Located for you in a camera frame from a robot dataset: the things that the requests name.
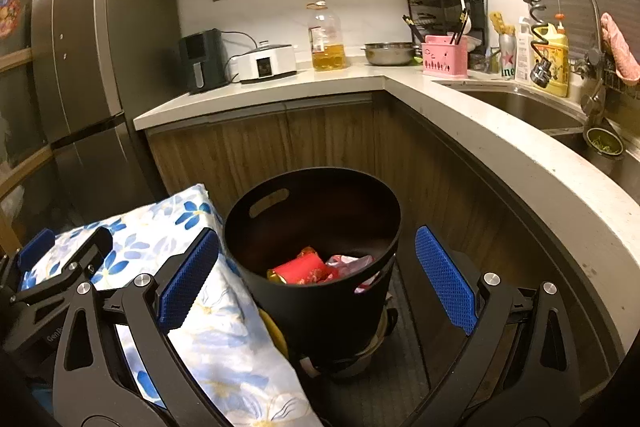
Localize black air fryer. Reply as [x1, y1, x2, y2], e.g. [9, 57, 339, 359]
[178, 28, 230, 95]

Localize stainless steel basin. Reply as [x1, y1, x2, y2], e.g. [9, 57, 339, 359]
[363, 42, 417, 66]

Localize steel sink strainer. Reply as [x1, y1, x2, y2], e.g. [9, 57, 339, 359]
[584, 124, 627, 158]

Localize pink utensil holder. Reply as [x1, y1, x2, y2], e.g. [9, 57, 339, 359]
[421, 35, 469, 78]

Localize wooden glass sliding door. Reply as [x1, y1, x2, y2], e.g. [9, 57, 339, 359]
[0, 0, 71, 258]

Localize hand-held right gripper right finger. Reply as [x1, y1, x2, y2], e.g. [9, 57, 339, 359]
[400, 225, 582, 427]

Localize red paper cup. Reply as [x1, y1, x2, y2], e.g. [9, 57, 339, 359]
[272, 253, 341, 284]

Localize black dish rack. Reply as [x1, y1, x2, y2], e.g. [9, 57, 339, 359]
[406, 0, 488, 58]

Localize stainless steel sink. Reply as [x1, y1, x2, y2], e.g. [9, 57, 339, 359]
[440, 79, 640, 208]

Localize black coiled faucet sprayer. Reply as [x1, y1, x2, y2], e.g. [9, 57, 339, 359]
[522, 0, 553, 88]

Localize white pump bottle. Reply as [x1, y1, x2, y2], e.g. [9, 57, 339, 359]
[515, 18, 535, 82]

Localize yellow detergent bottle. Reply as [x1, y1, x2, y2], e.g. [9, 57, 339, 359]
[530, 14, 571, 98]

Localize floral tablecloth table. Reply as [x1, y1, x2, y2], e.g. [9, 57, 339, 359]
[20, 184, 323, 427]

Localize cooking oil bottle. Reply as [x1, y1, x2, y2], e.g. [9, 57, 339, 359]
[306, 0, 347, 72]

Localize wooden kitchen counter cabinets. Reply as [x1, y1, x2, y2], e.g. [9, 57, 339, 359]
[132, 62, 640, 408]

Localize white electric cooker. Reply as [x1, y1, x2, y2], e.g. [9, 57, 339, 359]
[235, 41, 297, 84]

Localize pink hanging cloth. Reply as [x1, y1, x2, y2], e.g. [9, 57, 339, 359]
[600, 12, 640, 85]

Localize green and white can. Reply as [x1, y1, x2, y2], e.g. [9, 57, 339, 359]
[498, 32, 518, 80]

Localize black trash bin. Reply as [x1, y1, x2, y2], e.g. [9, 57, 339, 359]
[223, 167, 402, 365]

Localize round colourful door sticker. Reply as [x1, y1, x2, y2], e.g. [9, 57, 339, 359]
[0, 0, 23, 38]

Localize pink plastic bag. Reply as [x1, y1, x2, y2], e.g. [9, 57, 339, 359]
[325, 254, 381, 295]

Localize dark steel refrigerator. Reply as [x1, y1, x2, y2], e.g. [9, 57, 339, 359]
[30, 0, 183, 228]

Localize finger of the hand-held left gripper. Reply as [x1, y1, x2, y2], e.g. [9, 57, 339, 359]
[16, 228, 57, 279]
[9, 226, 115, 309]

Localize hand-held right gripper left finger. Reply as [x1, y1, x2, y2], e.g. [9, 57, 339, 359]
[52, 227, 231, 427]

